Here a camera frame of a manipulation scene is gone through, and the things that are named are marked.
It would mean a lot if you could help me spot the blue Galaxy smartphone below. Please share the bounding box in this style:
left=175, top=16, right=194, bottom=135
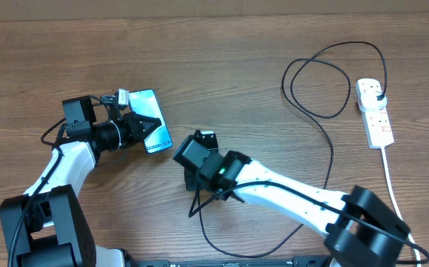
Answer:
left=129, top=89, right=173, bottom=154

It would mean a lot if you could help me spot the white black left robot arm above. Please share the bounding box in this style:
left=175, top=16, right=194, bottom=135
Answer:
left=0, top=89, right=172, bottom=266

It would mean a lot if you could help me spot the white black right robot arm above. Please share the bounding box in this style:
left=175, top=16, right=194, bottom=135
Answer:
left=173, top=131, right=429, bottom=266

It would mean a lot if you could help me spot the white charger plug adapter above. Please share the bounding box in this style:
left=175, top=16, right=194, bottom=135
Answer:
left=355, top=78, right=388, bottom=112

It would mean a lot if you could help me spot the white power extension strip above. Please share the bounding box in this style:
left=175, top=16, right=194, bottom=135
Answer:
left=361, top=107, right=394, bottom=149

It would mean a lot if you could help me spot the white extension strip cord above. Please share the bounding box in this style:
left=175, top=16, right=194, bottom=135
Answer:
left=379, top=146, right=422, bottom=267

